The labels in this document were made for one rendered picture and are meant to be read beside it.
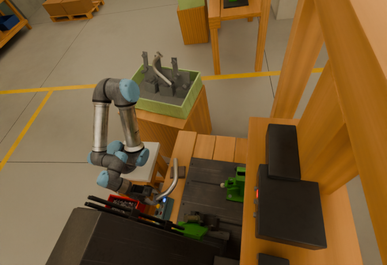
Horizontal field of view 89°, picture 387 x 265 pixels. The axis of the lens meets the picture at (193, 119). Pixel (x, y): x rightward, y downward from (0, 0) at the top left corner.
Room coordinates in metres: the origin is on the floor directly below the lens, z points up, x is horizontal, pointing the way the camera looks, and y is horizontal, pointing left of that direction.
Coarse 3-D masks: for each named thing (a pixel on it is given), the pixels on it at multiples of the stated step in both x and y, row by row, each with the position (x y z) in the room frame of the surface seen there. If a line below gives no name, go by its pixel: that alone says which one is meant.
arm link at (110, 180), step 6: (102, 174) 0.48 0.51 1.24; (108, 174) 0.48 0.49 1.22; (114, 174) 0.48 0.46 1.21; (102, 180) 0.45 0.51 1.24; (108, 180) 0.45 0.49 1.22; (114, 180) 0.45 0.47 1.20; (120, 180) 0.46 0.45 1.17; (102, 186) 0.44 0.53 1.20; (108, 186) 0.43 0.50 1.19; (114, 186) 0.43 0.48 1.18; (120, 186) 0.43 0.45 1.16
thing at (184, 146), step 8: (184, 136) 0.78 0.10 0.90; (192, 136) 0.76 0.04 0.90; (176, 144) 0.74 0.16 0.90; (184, 144) 0.72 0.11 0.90; (192, 144) 0.70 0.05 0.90; (176, 152) 0.67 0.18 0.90; (184, 152) 0.66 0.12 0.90; (192, 152) 0.64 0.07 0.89; (184, 160) 0.60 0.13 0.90; (168, 168) 0.57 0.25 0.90; (168, 176) 0.52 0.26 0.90; (168, 184) 0.47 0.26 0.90; (184, 184) 0.44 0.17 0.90; (176, 192) 0.41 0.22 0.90; (176, 200) 0.36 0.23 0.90; (176, 208) 0.32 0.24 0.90; (176, 216) 0.28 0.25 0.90
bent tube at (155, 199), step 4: (176, 160) 0.59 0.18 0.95; (176, 164) 0.56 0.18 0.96; (176, 168) 0.53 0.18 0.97; (176, 172) 0.50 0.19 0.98; (176, 176) 0.47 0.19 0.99; (176, 180) 0.44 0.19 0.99; (172, 184) 0.42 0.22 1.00; (176, 184) 0.42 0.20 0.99; (168, 188) 0.41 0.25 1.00; (172, 188) 0.40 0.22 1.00; (164, 192) 0.39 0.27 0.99; (168, 192) 0.39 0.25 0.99; (156, 196) 0.39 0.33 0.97; (160, 196) 0.38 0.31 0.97; (164, 196) 0.38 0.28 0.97; (156, 200) 0.38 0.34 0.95
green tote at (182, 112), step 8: (136, 72) 1.58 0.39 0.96; (192, 72) 1.37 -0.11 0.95; (200, 72) 1.34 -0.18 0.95; (136, 80) 1.55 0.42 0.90; (192, 80) 1.39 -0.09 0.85; (200, 80) 1.33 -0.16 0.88; (192, 88) 1.18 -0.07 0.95; (200, 88) 1.29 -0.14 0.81; (192, 96) 1.16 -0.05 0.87; (136, 104) 1.28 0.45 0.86; (144, 104) 1.22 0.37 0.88; (152, 104) 1.17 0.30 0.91; (160, 104) 1.12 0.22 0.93; (168, 104) 1.07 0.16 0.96; (184, 104) 1.04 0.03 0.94; (192, 104) 1.13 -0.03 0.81; (160, 112) 1.14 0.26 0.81; (168, 112) 1.09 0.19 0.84; (176, 112) 1.05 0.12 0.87; (184, 112) 1.02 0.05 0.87
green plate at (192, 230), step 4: (184, 224) 0.18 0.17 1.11; (188, 228) 0.15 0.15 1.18; (192, 228) 0.15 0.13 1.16; (196, 228) 0.15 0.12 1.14; (200, 228) 0.15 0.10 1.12; (204, 228) 0.15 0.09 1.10; (184, 232) 0.13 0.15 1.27; (188, 232) 0.13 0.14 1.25; (192, 232) 0.13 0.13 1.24; (196, 232) 0.12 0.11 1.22; (200, 232) 0.12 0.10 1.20; (204, 232) 0.12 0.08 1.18; (188, 236) 0.11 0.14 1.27; (192, 236) 0.11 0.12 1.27; (196, 236) 0.10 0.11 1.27; (200, 236) 0.10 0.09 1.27; (200, 240) 0.10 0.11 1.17
